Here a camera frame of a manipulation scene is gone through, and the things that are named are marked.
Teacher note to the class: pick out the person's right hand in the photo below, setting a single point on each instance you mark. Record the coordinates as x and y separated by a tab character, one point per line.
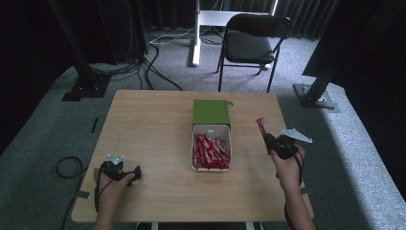
288	172

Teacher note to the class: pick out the red stick sachet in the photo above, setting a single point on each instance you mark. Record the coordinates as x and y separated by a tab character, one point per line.
261	126

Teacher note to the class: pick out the green box lid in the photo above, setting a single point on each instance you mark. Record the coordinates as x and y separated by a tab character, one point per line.
210	111

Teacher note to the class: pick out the grey tape piece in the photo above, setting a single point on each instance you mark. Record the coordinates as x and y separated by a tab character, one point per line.
83	194
307	190

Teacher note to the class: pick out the black tape strip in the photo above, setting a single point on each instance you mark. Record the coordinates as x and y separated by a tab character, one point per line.
94	125

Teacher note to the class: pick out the black folding chair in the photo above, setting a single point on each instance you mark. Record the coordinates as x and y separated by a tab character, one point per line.
249	48

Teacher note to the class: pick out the small metal tab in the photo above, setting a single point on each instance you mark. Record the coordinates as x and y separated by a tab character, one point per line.
230	103

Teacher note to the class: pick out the white drawer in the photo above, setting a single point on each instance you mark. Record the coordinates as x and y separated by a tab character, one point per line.
210	129

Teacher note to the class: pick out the white table leg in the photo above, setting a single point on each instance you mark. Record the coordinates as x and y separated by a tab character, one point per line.
153	226
253	226

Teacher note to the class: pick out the person's left hand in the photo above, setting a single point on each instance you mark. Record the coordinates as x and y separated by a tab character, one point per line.
111	191

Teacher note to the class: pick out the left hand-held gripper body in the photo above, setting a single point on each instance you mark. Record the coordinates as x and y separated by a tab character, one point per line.
113	169

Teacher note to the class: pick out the black metal stand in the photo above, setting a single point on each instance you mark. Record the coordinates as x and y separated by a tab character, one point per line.
83	76
316	92

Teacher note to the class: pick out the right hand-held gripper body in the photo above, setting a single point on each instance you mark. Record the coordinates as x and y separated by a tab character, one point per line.
285	145

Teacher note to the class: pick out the pile of red packets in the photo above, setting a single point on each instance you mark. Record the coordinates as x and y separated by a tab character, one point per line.
210	153

